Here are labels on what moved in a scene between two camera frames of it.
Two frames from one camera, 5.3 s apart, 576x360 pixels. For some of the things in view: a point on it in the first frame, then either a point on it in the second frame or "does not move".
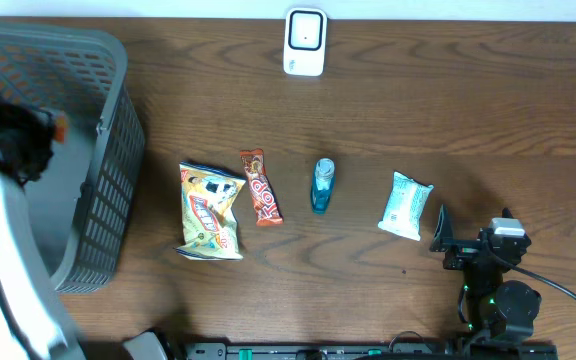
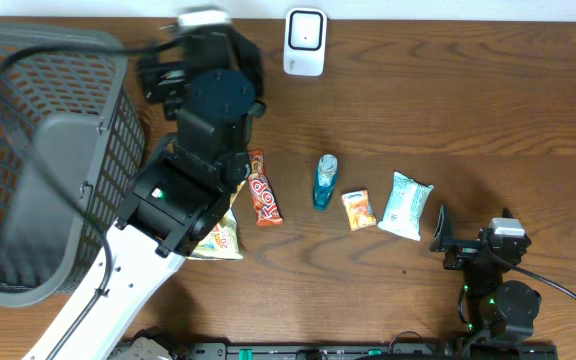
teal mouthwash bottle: x=322 y=185 does not move
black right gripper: x=463 y=250 does not move
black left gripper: x=27 y=119 → x=245 y=60
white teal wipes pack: x=405 y=206 does not move
